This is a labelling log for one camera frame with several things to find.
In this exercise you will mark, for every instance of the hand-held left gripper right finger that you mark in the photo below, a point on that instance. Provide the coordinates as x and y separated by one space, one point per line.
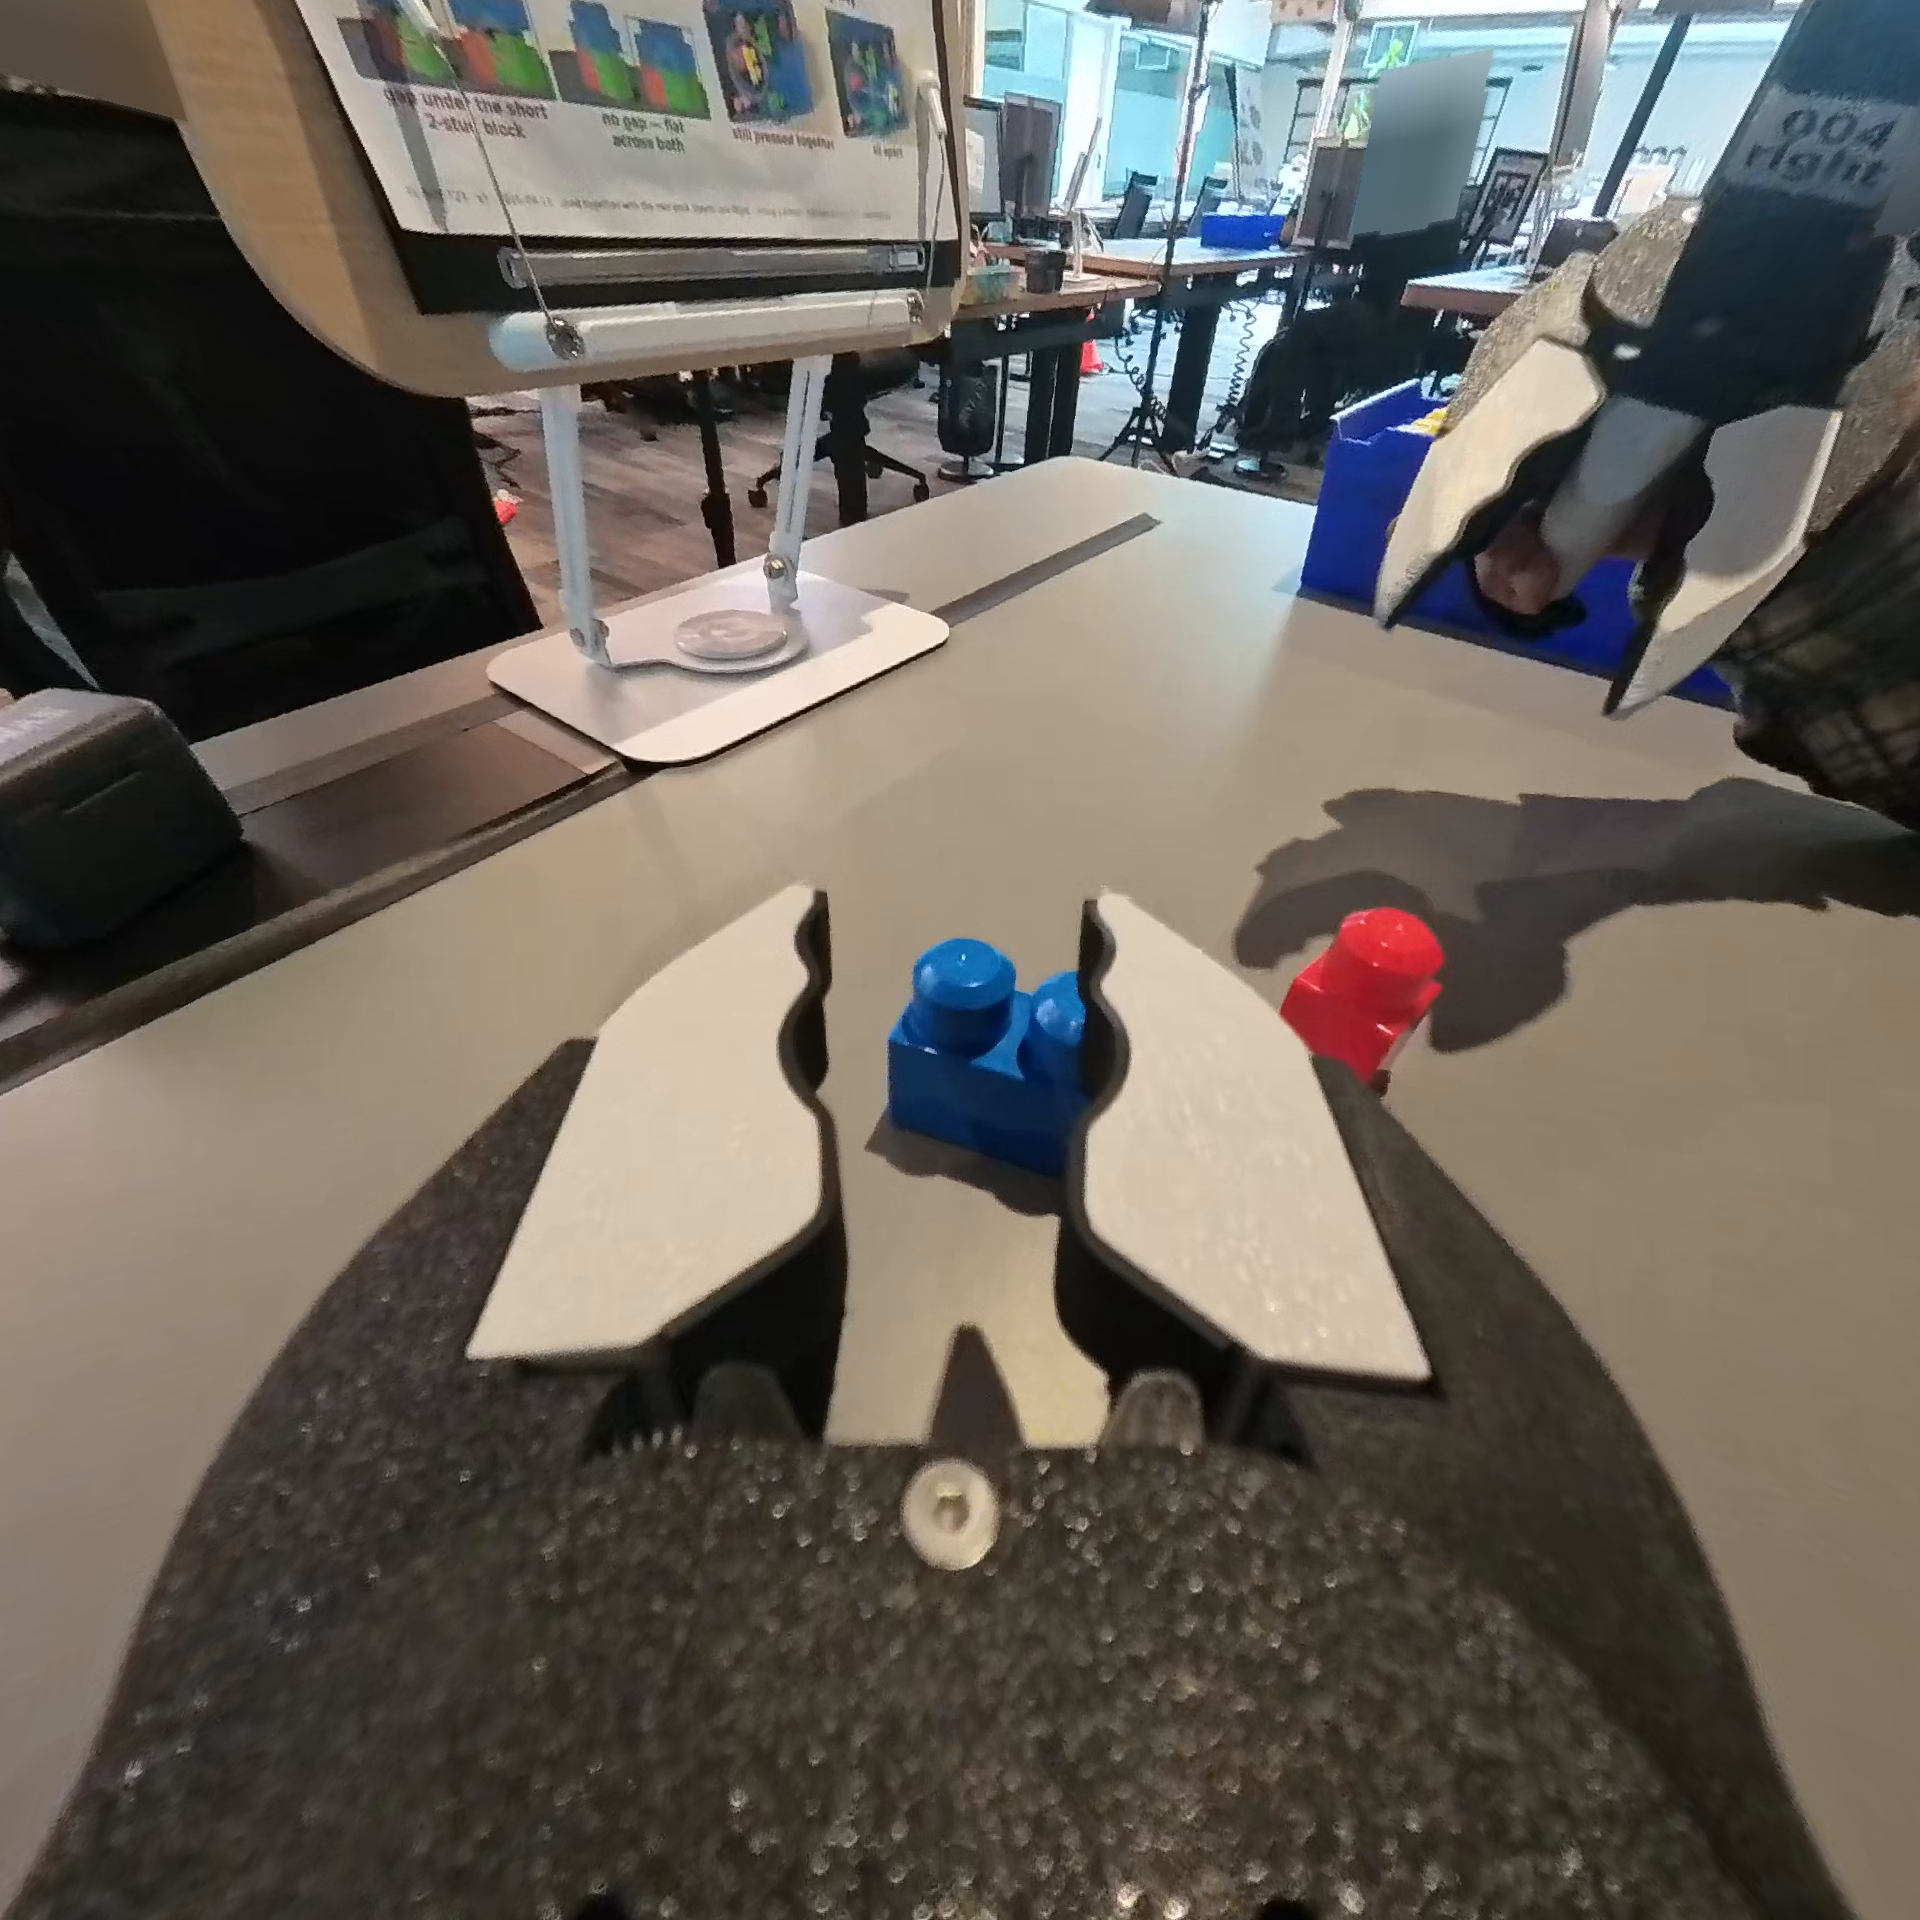
1245 1200

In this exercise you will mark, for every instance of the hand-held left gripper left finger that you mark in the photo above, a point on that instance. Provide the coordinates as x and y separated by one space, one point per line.
662 1170

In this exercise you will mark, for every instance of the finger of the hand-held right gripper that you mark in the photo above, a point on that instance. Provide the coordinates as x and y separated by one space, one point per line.
1754 522
1484 450

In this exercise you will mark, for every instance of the blue plastic bin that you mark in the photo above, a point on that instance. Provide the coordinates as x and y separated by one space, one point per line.
1350 522

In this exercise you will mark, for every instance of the red mega block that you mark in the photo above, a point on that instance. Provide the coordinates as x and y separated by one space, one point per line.
1358 1003

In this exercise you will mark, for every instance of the blue two-stud mega block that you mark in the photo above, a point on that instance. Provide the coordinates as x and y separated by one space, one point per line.
962 1078

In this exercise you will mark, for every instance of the person's right hand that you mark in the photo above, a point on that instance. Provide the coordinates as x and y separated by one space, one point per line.
1523 568

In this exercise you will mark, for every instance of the wooden desk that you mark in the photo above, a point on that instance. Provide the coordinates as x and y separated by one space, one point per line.
1051 290
1476 287
1201 259

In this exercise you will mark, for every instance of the black tripod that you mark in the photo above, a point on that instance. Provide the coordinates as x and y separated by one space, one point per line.
1186 332

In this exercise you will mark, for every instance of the white document stand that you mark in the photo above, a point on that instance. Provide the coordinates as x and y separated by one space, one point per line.
721 690

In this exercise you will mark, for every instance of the black office chair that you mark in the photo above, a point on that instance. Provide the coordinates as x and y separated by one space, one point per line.
226 522
858 434

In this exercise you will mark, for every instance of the black power adapter cube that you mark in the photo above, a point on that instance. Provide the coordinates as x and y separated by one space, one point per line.
105 823

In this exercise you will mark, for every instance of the printed instruction sheet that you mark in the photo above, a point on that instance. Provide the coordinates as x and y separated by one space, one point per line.
631 117

